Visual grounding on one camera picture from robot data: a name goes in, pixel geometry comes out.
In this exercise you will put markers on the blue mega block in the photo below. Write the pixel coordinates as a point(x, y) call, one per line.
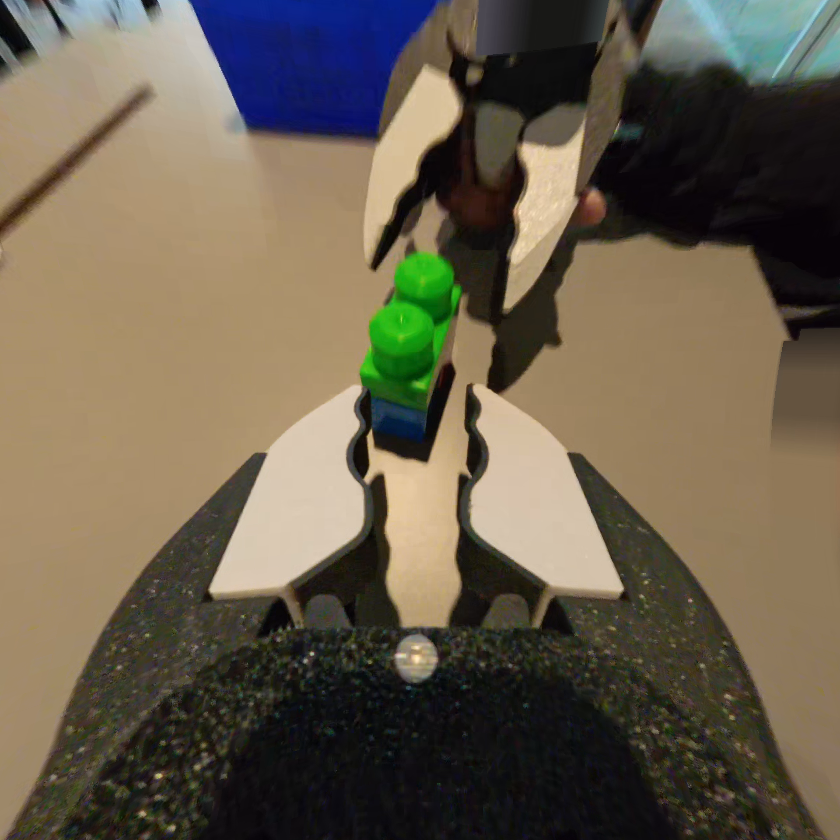
point(397, 420)

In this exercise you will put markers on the green mega block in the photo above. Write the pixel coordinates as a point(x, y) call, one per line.
point(400, 334)

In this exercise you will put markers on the person's right forearm black sleeve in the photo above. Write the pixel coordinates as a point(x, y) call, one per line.
point(689, 157)

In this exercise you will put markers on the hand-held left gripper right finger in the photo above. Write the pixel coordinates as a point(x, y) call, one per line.
point(538, 518)

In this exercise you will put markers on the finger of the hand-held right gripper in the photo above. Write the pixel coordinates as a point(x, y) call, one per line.
point(403, 144)
point(551, 197)

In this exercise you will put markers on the person's right hand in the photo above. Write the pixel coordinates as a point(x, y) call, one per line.
point(592, 207)

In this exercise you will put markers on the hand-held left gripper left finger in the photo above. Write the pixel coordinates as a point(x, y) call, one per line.
point(295, 512)

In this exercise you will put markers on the blue plastic bin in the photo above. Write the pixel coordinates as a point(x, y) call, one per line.
point(315, 65)

